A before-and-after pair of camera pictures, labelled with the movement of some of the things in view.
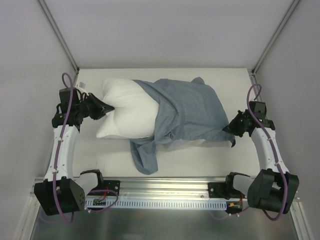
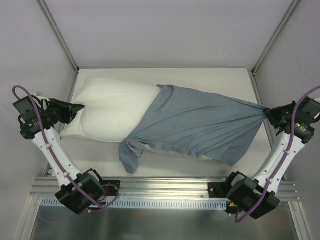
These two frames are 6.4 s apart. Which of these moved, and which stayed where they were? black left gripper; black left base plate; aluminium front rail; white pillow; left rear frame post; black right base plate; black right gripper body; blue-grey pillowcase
Moved: white pillow; blue-grey pillowcase; black right gripper body; black left gripper
Stayed: black right base plate; black left base plate; left rear frame post; aluminium front rail
